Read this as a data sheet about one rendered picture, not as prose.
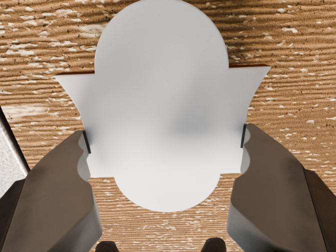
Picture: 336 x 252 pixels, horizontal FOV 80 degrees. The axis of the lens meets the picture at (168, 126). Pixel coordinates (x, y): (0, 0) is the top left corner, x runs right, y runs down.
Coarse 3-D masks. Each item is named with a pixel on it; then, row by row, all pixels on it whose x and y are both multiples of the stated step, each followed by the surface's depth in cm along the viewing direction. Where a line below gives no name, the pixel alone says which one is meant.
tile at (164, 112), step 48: (144, 0) 10; (96, 48) 11; (144, 48) 11; (192, 48) 11; (96, 96) 12; (144, 96) 12; (192, 96) 12; (240, 96) 12; (96, 144) 13; (144, 144) 13; (192, 144) 13; (144, 192) 15; (192, 192) 15
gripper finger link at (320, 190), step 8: (312, 176) 8; (312, 184) 7; (320, 184) 7; (312, 192) 7; (320, 192) 7; (328, 192) 7; (312, 200) 7; (320, 200) 7; (328, 200) 7; (320, 208) 7; (328, 208) 7; (320, 216) 6; (328, 216) 6; (320, 224) 6; (328, 224) 6; (328, 232) 6; (328, 240) 6; (328, 248) 5
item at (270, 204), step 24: (240, 144) 12; (264, 144) 10; (240, 168) 10; (264, 168) 8; (288, 168) 8; (240, 192) 7; (264, 192) 7; (288, 192) 7; (240, 216) 7; (264, 216) 6; (288, 216) 6; (312, 216) 6; (240, 240) 7; (264, 240) 6; (288, 240) 6; (312, 240) 6
